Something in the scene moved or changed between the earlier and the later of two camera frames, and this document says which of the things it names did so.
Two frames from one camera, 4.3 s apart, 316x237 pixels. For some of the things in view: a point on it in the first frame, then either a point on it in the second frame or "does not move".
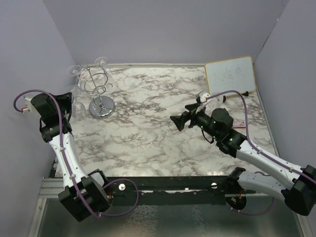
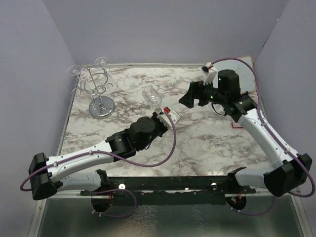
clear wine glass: (78, 108) -> (151, 95)
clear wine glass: (101, 61) does not move
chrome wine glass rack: (94, 80) does not move
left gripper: (66, 98) -> (154, 117)
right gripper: (180, 120) -> (195, 91)
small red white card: (239, 124) does not move
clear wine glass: (74, 70) does not move
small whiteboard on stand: (233, 74) does not move
